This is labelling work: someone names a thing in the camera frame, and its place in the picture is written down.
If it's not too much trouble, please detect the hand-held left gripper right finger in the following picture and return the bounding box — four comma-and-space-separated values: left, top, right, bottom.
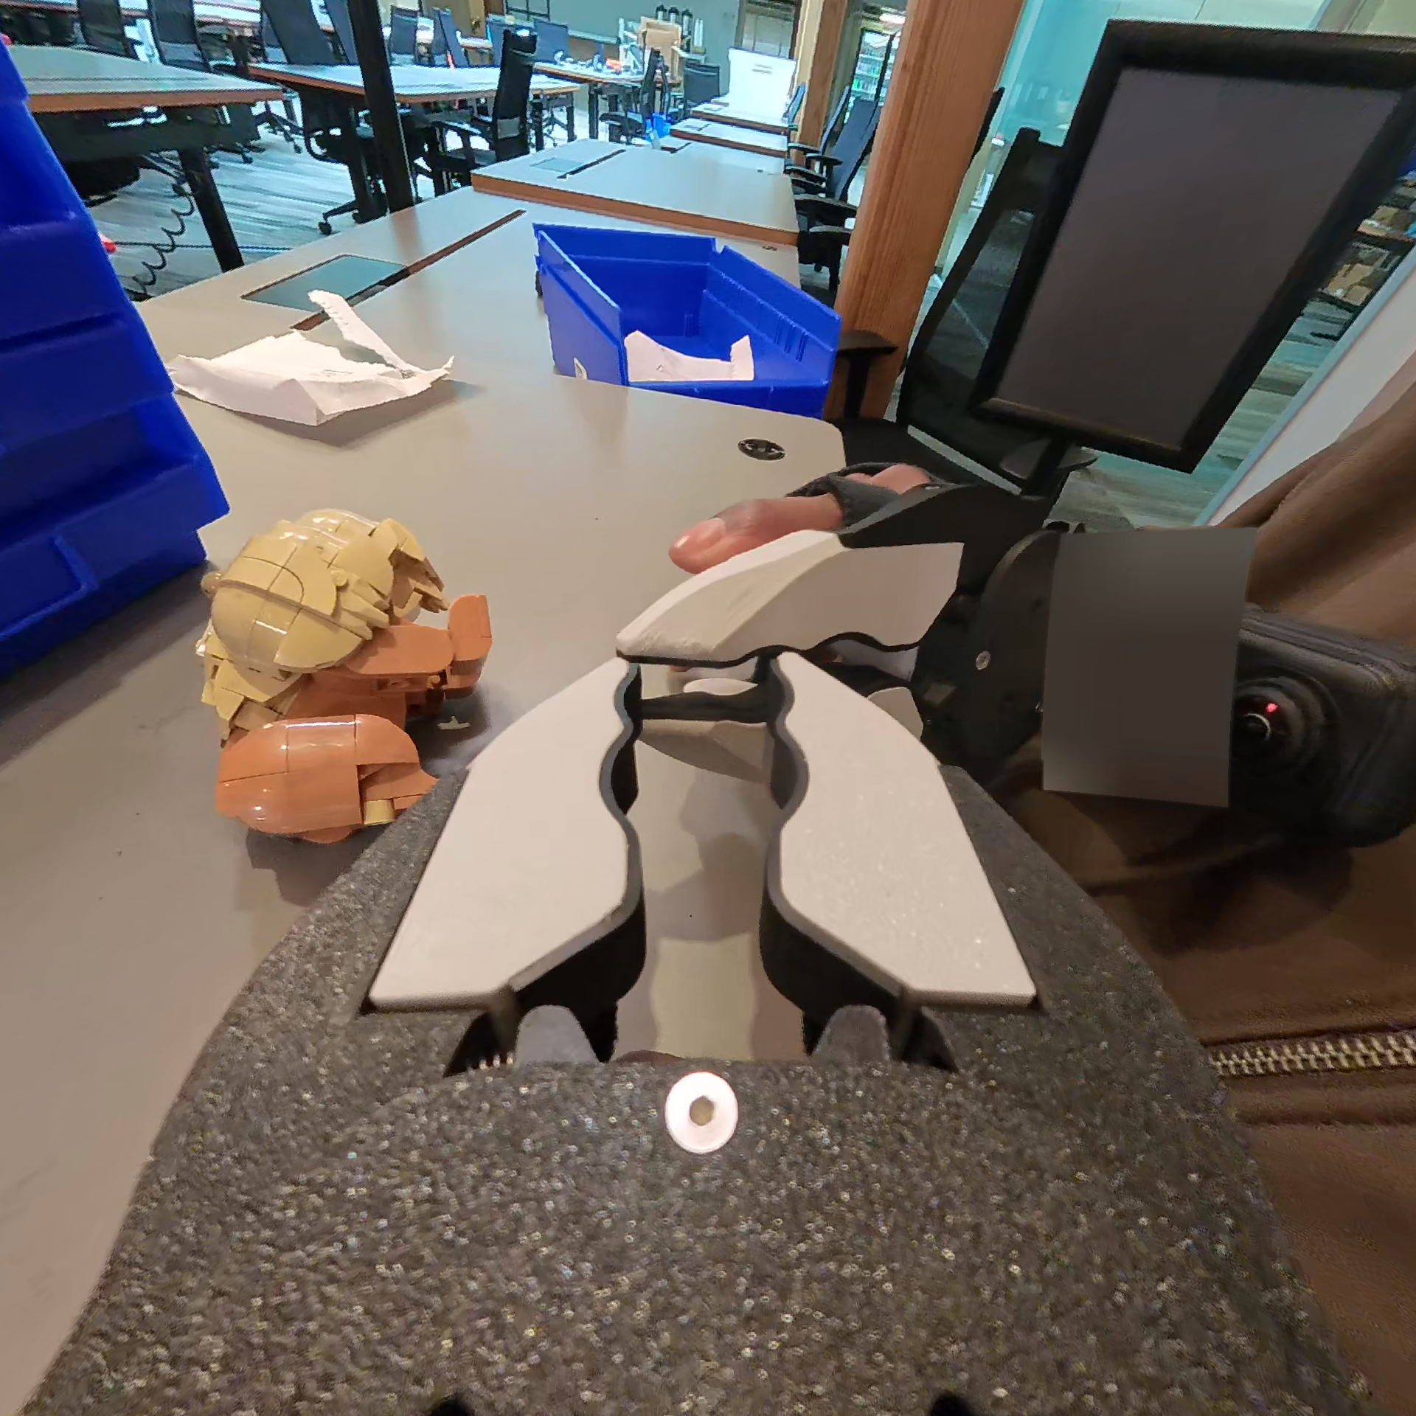
763, 651, 1041, 1015

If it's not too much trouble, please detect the black office chair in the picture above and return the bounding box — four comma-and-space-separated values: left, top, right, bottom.
830, 130, 1097, 499
431, 24, 542, 196

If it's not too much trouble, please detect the white paper sheet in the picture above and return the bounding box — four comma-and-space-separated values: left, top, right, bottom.
621, 325, 758, 386

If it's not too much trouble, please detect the grey desk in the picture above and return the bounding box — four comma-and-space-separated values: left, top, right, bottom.
0, 189, 1063, 1416

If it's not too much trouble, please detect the long wooden table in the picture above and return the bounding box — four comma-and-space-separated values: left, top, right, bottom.
244, 56, 581, 206
470, 138, 802, 250

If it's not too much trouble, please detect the wooden pillar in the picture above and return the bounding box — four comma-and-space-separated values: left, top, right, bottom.
832, 0, 1028, 421

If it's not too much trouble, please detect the small blue storage bin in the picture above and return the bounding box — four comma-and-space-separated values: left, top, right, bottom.
534, 223, 845, 421

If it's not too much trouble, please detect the tan brown brick toy figure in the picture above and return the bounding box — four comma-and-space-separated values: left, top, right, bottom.
195, 509, 497, 846

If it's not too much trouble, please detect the torn white paper bag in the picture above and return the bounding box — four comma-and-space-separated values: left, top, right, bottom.
166, 288, 456, 428

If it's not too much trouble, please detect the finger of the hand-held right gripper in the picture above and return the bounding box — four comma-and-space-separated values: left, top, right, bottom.
613, 536, 967, 669
675, 671, 928, 745

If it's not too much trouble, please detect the large black screen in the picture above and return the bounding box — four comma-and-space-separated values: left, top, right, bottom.
974, 19, 1416, 477

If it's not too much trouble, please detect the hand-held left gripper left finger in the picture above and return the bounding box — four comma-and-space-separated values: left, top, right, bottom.
365, 657, 647, 1020

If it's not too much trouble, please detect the person's brown jacket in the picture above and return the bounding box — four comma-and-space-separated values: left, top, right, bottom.
996, 366, 1416, 1416

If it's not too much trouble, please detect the person's right hand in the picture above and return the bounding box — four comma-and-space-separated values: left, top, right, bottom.
668, 460, 938, 577

